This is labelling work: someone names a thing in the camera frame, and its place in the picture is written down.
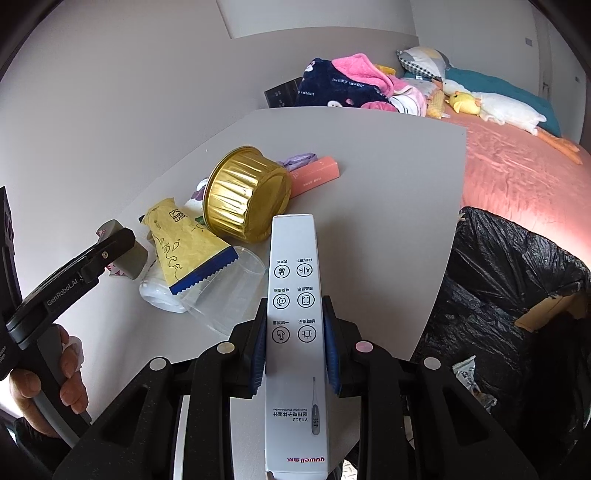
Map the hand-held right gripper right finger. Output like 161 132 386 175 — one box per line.
322 295 536 480

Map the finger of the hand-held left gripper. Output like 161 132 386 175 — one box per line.
69 228 138 286

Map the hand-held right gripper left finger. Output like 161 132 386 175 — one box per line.
55 298 269 480

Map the small grey carton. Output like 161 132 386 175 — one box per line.
96 220 149 280

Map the white thermometer box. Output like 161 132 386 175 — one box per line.
264 213 334 480

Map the gold foil bowl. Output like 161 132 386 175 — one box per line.
203 146 293 244

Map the black trash bag bin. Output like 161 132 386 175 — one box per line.
410 207 591 480

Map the cardboard box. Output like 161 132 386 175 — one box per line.
514 295 583 331

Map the person's left hand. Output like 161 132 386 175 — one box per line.
8 324 90 419

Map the clear plastic cup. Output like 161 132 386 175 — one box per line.
180 246 267 337

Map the yellow paper packet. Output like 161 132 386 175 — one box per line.
140 198 241 296

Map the white purple printed packet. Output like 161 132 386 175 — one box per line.
185 178 213 223

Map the crumpled white wrapper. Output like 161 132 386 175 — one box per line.
452 356 498 411

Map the pink box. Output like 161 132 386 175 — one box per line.
289 156 341 198

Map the purple plastic bag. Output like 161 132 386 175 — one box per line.
279 151 319 172

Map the pink bed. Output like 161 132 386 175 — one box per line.
360 110 591 271

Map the white pink printed cloth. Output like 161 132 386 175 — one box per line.
388 78 428 117

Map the navy printed blanket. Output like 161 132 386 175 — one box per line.
295 58 393 110

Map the yellow striped plush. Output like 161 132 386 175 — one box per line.
426 88 447 119

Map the grey patterned pillow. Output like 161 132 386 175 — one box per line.
399 76 439 94

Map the yellow duck plush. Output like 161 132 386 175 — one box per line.
450 91 481 115

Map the pink fleece blanket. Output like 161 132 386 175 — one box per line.
332 53 428 116

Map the white goose plush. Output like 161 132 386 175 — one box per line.
441 78 581 164

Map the checked pillow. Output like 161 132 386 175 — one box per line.
397 46 451 79

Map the teal pillow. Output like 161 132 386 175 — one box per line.
443 67 562 137

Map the black wall panel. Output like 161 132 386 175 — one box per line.
264 78 303 110

